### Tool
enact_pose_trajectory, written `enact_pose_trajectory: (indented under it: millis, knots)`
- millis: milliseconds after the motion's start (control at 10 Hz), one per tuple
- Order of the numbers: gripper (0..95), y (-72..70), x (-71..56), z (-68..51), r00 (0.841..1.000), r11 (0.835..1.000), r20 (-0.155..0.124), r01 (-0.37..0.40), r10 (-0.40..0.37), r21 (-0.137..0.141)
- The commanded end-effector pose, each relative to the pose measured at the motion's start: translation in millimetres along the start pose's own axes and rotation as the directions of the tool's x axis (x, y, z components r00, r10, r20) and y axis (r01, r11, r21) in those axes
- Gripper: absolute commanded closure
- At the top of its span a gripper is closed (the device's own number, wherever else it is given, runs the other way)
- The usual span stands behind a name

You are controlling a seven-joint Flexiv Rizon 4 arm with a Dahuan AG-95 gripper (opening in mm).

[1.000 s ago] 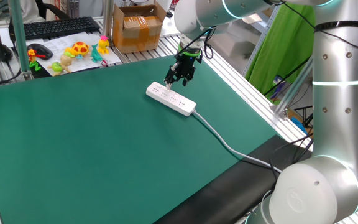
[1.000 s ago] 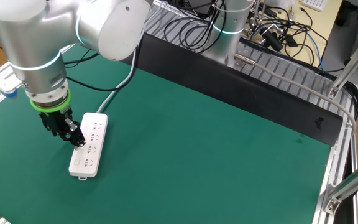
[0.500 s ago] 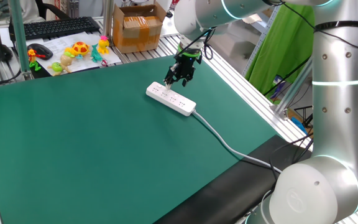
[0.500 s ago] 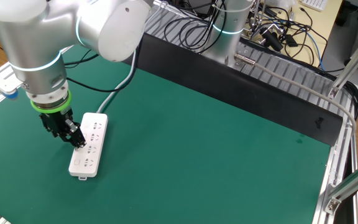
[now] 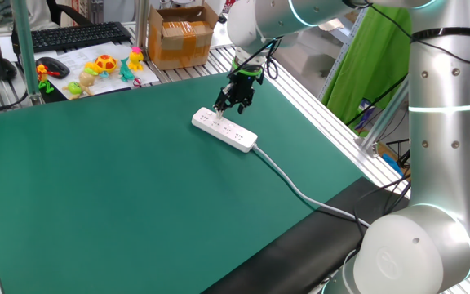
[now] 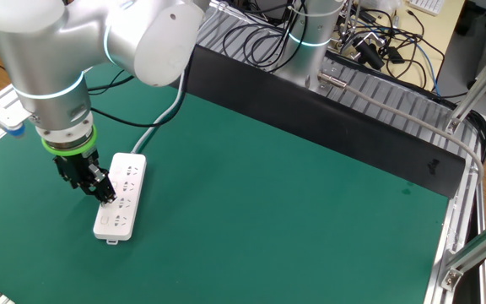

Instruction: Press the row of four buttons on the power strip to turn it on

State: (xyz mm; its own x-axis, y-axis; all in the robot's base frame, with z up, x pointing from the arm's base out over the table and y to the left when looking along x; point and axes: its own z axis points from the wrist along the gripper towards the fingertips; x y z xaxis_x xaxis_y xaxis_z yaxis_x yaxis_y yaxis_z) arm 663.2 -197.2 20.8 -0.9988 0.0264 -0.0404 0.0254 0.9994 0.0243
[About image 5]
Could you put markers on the black keyboard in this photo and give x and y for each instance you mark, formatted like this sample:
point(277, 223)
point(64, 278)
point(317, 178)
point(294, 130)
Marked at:
point(76, 36)

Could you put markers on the white side table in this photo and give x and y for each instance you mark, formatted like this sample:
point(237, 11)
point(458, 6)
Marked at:
point(218, 36)

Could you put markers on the black tripod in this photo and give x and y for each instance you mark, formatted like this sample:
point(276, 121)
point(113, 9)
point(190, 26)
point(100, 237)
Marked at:
point(398, 141)

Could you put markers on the black table mat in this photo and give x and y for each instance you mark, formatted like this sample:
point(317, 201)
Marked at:
point(300, 253)

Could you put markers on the green headed snail toy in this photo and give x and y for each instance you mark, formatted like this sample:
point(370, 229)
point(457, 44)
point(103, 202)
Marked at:
point(74, 87)

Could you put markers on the red white box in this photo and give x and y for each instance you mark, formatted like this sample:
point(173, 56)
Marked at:
point(228, 6)

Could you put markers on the bright green cloth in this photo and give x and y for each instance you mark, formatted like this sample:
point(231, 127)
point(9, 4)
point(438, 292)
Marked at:
point(365, 73)

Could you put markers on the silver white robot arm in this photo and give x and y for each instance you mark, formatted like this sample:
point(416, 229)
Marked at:
point(443, 143)

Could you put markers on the yellow chick toy pink hat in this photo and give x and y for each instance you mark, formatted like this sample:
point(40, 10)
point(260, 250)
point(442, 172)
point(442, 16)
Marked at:
point(136, 59)

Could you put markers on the yellow orange turtle toy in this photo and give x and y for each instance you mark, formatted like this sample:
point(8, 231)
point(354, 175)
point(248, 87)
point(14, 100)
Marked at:
point(105, 63)

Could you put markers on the taped cardboard box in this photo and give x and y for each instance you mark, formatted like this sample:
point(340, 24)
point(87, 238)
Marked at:
point(182, 41)

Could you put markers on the white four-outlet power strip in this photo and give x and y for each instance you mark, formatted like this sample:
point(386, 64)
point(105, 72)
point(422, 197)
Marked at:
point(235, 136)

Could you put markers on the black computer mouse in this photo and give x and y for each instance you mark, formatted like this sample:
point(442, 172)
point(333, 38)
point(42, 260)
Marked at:
point(55, 66)

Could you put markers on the small black item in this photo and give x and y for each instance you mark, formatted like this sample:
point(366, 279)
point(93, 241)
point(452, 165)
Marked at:
point(223, 19)

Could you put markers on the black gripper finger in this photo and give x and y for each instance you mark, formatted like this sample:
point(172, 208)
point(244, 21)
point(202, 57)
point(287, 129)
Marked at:
point(222, 104)
point(246, 105)

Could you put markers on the beige caterpillar toy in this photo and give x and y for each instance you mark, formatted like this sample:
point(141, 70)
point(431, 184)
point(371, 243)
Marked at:
point(87, 78)

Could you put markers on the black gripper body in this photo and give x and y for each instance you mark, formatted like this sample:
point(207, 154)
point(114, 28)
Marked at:
point(241, 87)

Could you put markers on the red yellow green figure toy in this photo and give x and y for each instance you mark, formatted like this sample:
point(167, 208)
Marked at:
point(42, 75)

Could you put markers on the blue plastic object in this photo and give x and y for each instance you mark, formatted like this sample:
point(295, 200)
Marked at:
point(392, 163)

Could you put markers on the black office chair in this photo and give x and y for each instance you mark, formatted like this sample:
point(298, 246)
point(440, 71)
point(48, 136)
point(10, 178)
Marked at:
point(53, 10)

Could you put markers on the aluminium frame post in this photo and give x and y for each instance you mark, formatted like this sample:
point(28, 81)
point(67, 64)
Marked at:
point(25, 49)
point(382, 122)
point(141, 24)

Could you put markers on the blue white package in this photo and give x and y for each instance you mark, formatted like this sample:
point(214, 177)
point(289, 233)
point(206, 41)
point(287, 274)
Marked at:
point(365, 114)

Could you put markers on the green table mat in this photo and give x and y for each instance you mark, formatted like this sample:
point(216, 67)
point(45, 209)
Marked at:
point(116, 183)

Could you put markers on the teal dolphin toy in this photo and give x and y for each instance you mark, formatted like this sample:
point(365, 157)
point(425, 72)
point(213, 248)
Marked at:
point(125, 72)

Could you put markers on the white printed paper sheet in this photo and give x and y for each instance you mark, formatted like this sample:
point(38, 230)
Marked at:
point(72, 61)

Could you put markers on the white slotted shelf upright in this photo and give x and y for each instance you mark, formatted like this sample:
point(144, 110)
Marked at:
point(338, 65)

